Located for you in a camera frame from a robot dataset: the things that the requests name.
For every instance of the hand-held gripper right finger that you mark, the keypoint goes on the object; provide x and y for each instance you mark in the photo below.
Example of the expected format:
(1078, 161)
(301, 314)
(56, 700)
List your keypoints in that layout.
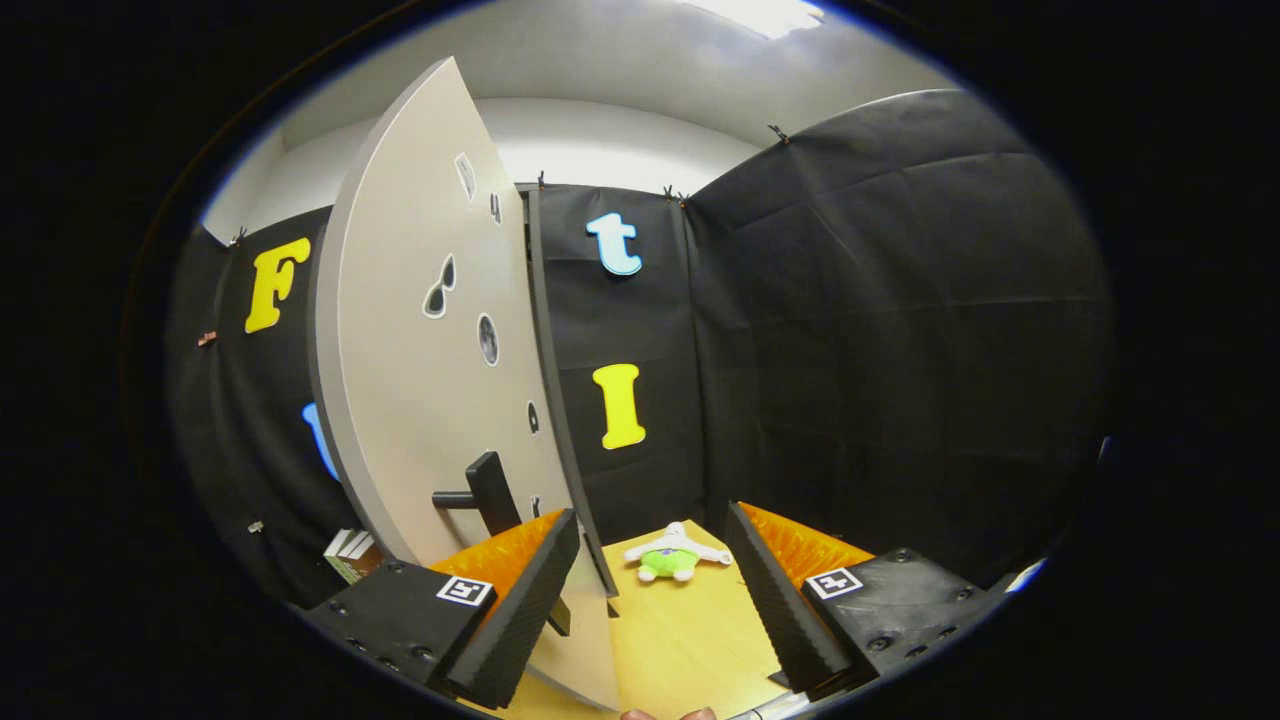
(775, 610)

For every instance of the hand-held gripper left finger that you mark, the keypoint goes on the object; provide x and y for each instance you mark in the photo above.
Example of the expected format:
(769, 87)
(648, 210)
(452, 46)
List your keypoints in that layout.
(525, 610)

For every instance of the beige cabinet door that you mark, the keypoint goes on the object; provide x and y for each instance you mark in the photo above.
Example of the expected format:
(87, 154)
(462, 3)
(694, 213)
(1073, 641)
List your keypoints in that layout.
(400, 350)

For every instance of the green white plush toy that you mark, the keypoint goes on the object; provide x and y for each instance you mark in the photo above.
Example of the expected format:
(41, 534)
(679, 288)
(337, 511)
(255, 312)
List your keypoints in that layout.
(668, 562)

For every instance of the brown hardcover book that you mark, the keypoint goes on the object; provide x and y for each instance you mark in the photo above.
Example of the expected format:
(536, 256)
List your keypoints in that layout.
(365, 550)

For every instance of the green hardcover book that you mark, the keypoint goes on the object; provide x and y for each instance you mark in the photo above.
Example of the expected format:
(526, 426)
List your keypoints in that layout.
(345, 570)

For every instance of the dark grey cabinet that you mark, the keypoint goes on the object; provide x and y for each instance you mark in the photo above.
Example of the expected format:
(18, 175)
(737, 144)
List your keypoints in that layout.
(535, 220)

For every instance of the ceiling light panel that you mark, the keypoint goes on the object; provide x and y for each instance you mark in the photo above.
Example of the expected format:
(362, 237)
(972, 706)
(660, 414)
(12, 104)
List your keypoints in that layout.
(760, 15)

